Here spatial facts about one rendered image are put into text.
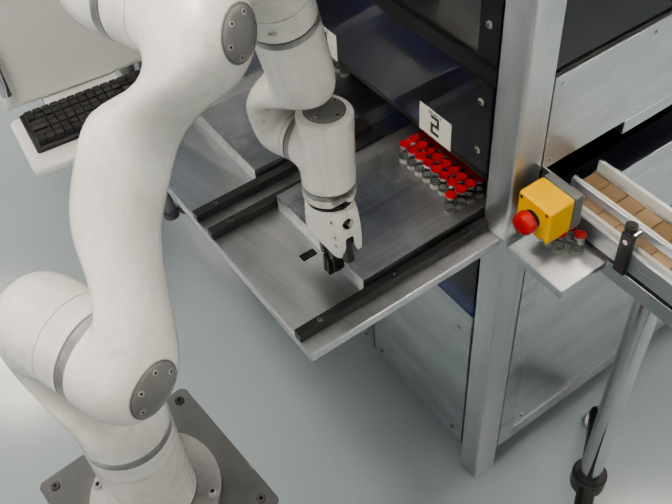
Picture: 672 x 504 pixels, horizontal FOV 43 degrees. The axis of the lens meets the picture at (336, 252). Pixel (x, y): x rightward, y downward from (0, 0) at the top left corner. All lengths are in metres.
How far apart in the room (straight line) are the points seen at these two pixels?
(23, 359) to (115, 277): 0.16
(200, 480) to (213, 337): 1.26
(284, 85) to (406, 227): 0.52
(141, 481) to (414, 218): 0.69
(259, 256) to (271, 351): 0.98
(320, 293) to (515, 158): 0.39
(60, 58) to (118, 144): 1.21
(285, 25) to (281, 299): 0.57
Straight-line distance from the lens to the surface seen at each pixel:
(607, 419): 1.89
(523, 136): 1.36
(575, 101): 1.42
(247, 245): 1.54
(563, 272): 1.49
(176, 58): 0.81
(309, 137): 1.21
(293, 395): 2.38
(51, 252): 2.90
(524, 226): 1.38
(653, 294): 1.49
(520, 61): 1.28
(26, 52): 2.04
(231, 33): 0.82
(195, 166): 1.71
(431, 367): 2.07
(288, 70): 1.07
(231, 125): 1.78
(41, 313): 0.99
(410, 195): 1.59
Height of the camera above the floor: 2.00
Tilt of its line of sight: 48 degrees down
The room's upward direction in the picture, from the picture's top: 5 degrees counter-clockwise
